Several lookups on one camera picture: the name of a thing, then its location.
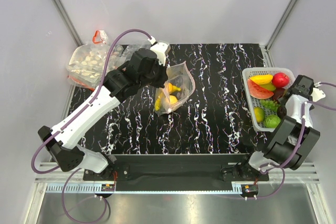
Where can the left small connector box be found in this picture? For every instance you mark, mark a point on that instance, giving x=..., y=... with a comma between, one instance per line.
x=108, y=187

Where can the red apple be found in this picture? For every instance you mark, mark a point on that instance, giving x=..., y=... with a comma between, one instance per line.
x=280, y=80

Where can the dark red fruit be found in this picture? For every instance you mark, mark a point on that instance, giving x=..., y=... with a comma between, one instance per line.
x=278, y=93

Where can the small connector box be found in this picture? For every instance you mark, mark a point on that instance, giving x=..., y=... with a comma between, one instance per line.
x=251, y=189
x=108, y=187

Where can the clear zip bag orange zipper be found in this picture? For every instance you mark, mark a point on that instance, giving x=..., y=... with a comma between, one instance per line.
x=129, y=50

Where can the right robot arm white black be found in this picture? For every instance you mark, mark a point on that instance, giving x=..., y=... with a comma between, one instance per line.
x=292, y=139

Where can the watermelon slice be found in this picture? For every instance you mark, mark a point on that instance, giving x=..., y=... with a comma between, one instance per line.
x=257, y=91

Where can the green grape bunch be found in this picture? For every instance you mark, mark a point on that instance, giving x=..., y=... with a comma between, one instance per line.
x=270, y=104

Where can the yellow lemon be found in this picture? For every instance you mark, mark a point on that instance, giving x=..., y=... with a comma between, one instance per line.
x=173, y=100

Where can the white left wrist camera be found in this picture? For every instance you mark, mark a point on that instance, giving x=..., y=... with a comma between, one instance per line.
x=161, y=49

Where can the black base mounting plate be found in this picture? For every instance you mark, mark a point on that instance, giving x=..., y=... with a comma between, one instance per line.
x=225, y=167

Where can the black marble pattern mat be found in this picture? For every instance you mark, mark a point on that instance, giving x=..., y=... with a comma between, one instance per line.
x=215, y=120

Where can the right aluminium frame post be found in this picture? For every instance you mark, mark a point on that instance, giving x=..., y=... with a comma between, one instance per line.
x=286, y=14

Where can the clear dotted zip bag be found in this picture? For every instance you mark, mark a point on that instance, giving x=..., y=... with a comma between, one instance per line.
x=178, y=75

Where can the green yellow orange fruit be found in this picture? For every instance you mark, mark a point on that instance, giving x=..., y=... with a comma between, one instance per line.
x=259, y=114

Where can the yellow orange mango slice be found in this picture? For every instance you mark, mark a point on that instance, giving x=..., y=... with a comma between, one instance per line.
x=262, y=79

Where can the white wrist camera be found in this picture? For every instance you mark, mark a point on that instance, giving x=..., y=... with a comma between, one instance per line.
x=317, y=94
x=161, y=49

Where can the left aluminium frame post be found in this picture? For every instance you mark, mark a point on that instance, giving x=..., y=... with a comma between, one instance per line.
x=67, y=21

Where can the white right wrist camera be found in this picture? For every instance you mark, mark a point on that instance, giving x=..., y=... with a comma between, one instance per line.
x=317, y=94

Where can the yellow banana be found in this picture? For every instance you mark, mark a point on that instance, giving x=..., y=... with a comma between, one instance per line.
x=171, y=89

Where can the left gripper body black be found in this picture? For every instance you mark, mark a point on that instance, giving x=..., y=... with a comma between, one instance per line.
x=156, y=78

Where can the white plastic fruit basket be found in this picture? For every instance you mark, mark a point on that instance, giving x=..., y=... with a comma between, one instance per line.
x=253, y=102

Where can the aluminium frame post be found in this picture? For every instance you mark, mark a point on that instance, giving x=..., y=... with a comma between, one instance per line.
x=286, y=14
x=67, y=21

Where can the right small connector box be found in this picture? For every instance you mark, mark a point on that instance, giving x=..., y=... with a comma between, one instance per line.
x=251, y=189

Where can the pile of dotted zip bags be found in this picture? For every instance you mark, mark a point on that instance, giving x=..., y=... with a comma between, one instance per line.
x=86, y=65

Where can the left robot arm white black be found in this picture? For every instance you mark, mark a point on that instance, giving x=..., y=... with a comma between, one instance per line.
x=61, y=140

